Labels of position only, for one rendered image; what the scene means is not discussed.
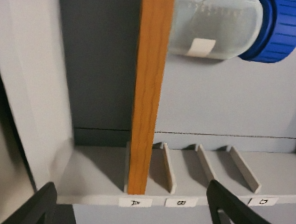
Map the orange wooden board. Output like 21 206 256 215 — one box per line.
127 0 174 196

